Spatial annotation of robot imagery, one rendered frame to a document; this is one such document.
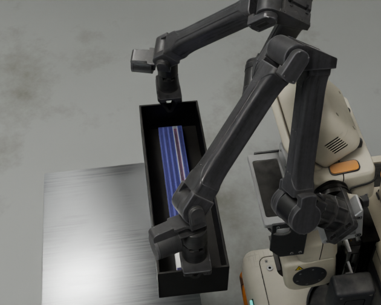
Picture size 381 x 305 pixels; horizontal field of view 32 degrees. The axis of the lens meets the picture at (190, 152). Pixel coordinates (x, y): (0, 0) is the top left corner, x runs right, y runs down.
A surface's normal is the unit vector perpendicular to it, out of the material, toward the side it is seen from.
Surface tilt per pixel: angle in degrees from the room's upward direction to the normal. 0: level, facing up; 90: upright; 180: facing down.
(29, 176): 0
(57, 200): 0
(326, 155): 90
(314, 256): 90
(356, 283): 0
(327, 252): 90
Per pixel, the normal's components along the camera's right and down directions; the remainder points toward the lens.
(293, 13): 0.51, -0.23
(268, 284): -0.02, -0.66
